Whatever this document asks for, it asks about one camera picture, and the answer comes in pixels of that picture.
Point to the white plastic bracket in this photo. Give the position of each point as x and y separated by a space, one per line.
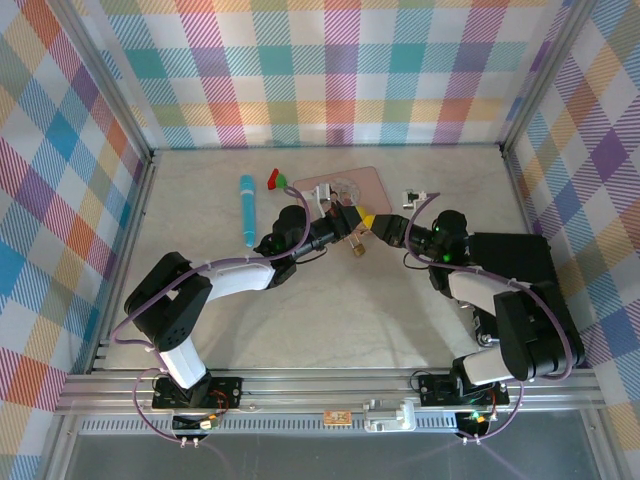
387 417

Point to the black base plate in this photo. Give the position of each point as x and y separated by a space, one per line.
227 392
435 390

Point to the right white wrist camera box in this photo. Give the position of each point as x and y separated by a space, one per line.
413 199

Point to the aluminium mounting rail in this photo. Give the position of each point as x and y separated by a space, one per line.
325 395

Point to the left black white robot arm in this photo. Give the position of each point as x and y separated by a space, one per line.
170 310

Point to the small orange label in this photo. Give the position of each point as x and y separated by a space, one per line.
337 417

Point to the turquoise marker pen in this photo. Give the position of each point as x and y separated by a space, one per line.
247 215

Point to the aluminium side rail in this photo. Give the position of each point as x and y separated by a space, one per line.
517 195
135 240

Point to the small green block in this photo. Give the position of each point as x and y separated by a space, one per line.
283 181

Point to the small red block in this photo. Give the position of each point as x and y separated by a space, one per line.
272 180

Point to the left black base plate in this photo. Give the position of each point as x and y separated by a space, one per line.
227 392

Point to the pink tin box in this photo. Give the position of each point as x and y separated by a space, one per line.
372 185

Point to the small brass padlock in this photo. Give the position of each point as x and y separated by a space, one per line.
358 248

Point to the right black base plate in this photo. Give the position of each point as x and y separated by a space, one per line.
435 390

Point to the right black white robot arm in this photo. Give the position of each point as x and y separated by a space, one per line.
530 330

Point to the aluminium frame post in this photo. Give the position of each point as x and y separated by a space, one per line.
107 80
545 75

